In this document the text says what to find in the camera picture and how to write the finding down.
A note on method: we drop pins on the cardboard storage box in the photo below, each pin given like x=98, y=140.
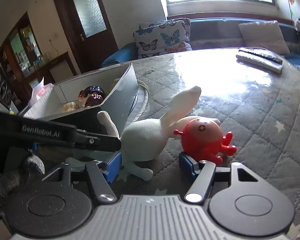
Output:
x=78, y=100

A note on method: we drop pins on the white remote control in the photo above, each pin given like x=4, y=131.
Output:
x=261, y=62

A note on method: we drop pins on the white rabbit plush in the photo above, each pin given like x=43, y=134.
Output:
x=144, y=140

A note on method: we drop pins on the red octopus toy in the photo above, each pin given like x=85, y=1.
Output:
x=203, y=139

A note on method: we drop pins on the black haired doll figure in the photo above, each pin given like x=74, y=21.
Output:
x=91, y=96

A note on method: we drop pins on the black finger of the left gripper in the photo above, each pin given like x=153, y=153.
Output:
x=96, y=142

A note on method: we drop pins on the dark wooden door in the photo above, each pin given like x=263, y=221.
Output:
x=88, y=31

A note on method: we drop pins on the grey pillow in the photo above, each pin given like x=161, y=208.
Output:
x=264, y=34

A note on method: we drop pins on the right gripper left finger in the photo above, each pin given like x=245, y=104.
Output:
x=100, y=174

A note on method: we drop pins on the black remote control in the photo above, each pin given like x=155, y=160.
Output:
x=262, y=55

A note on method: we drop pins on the white tissue pack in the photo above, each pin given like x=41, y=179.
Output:
x=38, y=91

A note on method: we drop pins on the grey gloved left hand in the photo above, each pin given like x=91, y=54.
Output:
x=29, y=169

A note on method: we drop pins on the wooden cabinet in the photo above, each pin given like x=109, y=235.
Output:
x=25, y=64

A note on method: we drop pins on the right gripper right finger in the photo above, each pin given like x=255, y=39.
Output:
x=201, y=174

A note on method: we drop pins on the blue sofa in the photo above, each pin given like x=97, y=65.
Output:
x=207, y=33

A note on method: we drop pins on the tan walnut toy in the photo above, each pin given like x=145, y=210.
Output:
x=70, y=106

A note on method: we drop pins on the butterfly print pillow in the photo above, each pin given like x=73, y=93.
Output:
x=163, y=38

